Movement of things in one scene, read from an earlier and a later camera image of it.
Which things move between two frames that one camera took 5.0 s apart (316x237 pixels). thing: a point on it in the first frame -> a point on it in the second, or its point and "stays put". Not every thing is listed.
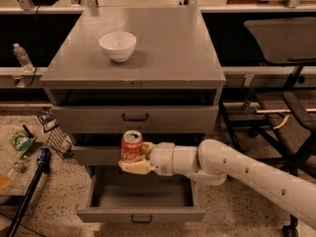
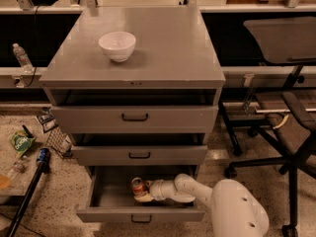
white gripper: x=162 y=158 -> x=157 y=189
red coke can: x=131 y=145 -> x=137 y=186
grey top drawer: x=135 y=118 stays put
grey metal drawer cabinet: x=149 y=69 stays put
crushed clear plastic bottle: x=20 y=167 stays put
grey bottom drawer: x=117 y=196 stays put
